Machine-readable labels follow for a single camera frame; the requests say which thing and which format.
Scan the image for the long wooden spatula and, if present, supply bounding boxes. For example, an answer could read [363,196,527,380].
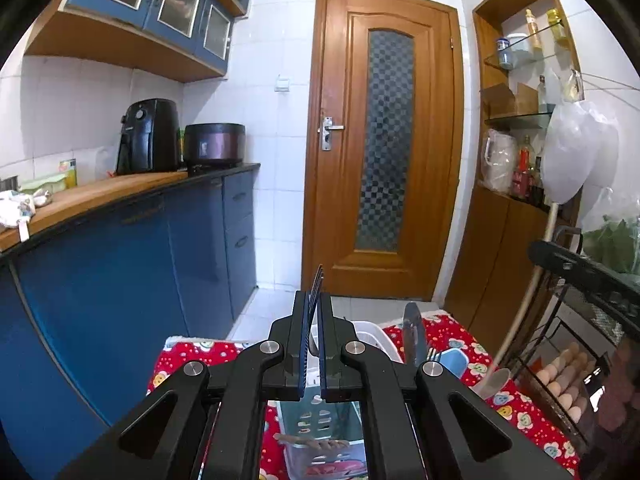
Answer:
[470,202,560,401]

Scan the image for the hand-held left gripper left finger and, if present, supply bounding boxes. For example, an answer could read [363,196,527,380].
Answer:
[55,290,308,480]

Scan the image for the white cloth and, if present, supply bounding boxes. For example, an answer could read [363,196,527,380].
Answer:
[0,190,53,241]

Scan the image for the wooden door with glass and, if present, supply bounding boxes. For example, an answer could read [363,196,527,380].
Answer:
[300,0,466,303]

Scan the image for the blue base cabinet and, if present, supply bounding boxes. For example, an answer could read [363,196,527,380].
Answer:
[0,162,262,480]

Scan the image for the green leafy vegetables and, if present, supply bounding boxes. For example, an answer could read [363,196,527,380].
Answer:
[582,215,640,276]

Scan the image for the dark rice cooker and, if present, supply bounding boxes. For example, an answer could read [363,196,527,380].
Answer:
[182,122,247,171]

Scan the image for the wooden countertop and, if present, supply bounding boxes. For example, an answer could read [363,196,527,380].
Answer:
[0,162,262,253]

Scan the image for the red sauce bottle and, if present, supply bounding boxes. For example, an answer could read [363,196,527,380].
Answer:
[512,135,534,200]

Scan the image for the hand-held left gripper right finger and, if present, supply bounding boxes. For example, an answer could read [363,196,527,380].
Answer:
[319,292,576,480]

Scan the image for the cardboard box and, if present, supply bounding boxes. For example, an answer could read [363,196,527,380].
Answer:
[482,82,541,118]

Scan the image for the blue wall cabinet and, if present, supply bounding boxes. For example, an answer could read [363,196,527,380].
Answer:
[25,0,261,83]

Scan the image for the black air fryer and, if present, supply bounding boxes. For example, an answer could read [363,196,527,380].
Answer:
[116,98,182,176]

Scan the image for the wooden shelf niche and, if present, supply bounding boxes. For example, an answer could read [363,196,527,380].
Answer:
[442,0,586,321]

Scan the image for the green packet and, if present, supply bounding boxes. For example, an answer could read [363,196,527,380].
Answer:
[20,172,68,194]

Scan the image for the kitchen knife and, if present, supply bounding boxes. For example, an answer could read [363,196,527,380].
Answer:
[401,301,428,368]

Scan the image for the tray of eggs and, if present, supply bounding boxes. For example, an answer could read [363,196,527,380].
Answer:
[530,342,608,423]

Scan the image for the white and blue utensil basket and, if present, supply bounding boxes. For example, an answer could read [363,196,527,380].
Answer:
[272,320,478,480]

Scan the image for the blue lid jar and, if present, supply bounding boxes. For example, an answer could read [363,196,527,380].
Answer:
[496,37,516,70]

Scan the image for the dark slender utensil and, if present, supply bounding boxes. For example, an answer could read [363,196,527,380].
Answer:
[306,264,327,361]

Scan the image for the metal door handle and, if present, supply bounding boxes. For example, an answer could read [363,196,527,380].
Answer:
[320,116,346,152]

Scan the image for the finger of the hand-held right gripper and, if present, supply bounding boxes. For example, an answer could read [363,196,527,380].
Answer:
[529,240,640,321]

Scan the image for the white plastic bags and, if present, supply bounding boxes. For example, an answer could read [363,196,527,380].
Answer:
[542,100,621,206]

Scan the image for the person's right hand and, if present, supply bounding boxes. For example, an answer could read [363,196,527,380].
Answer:
[597,345,640,431]

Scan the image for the red printed tablecloth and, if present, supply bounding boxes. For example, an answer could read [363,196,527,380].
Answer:
[146,310,581,480]

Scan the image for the tall amber bottle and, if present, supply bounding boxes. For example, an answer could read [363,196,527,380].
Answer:
[525,9,544,51]

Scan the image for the yellow bottle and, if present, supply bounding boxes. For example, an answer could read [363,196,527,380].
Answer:
[546,8,569,43]

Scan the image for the black metal rack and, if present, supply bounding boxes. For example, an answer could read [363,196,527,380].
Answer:
[500,226,640,466]

